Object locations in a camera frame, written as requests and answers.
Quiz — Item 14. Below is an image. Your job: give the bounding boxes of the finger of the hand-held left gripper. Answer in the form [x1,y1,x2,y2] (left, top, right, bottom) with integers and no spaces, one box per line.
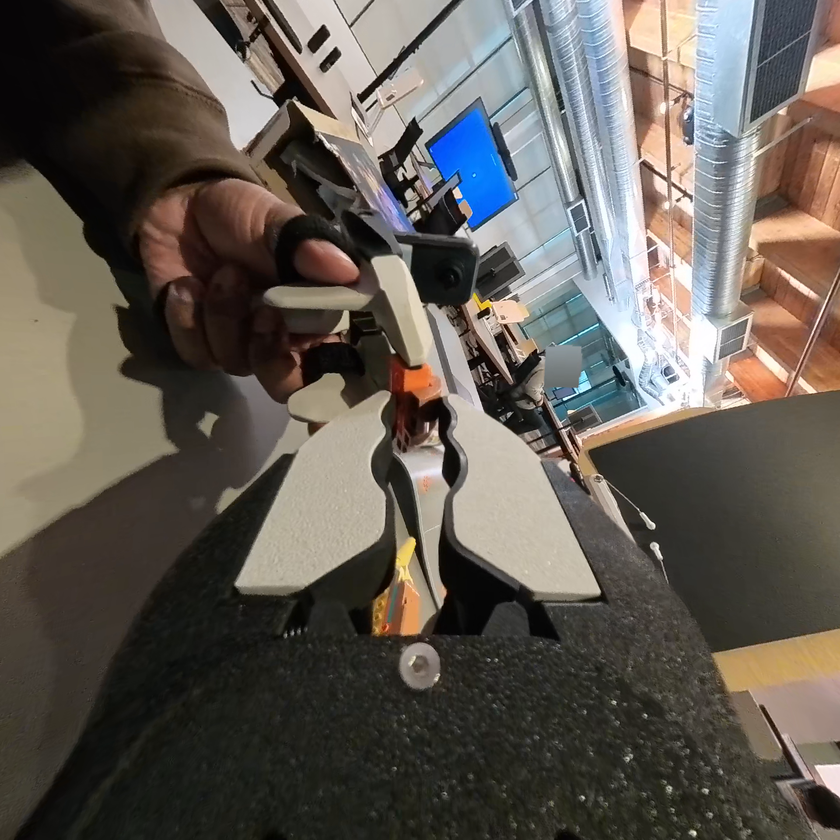
[262,255,429,368]
[287,384,395,424]

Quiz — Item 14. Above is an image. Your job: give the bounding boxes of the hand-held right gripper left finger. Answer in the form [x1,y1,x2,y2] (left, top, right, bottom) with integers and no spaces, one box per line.
[234,392,396,597]

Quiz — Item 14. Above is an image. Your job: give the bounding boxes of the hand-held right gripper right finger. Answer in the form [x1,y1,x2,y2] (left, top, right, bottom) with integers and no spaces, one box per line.
[441,394,601,603]

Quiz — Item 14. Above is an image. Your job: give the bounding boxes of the orange brick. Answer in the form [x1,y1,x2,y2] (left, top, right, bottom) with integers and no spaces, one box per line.
[389,357,439,403]

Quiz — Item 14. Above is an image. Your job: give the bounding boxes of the brown curved slope brick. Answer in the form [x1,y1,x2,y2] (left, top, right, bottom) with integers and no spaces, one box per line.
[392,399,442,455]

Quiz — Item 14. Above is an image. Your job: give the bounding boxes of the brown tan brick-built model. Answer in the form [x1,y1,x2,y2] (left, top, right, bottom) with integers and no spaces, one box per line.
[371,538,421,636]

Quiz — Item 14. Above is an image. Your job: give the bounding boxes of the grey desk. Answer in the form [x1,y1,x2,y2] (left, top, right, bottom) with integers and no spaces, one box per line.
[0,161,316,840]

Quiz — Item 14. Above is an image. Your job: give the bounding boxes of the cardboard set box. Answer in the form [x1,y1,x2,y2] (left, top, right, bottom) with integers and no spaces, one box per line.
[245,98,421,238]

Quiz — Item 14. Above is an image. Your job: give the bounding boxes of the metal vent grille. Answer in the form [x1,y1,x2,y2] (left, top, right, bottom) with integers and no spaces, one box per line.
[740,0,823,132]

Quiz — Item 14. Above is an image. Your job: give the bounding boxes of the blue wall screen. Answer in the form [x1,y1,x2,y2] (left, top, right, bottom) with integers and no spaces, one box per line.
[425,97,521,232]

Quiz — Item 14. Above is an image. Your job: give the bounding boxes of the black board wooden frame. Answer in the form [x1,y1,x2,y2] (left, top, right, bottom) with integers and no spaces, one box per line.
[581,390,840,693]

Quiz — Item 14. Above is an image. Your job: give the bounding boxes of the silver air duct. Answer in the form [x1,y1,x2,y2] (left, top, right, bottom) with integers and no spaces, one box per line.
[692,0,765,388]
[512,0,647,309]

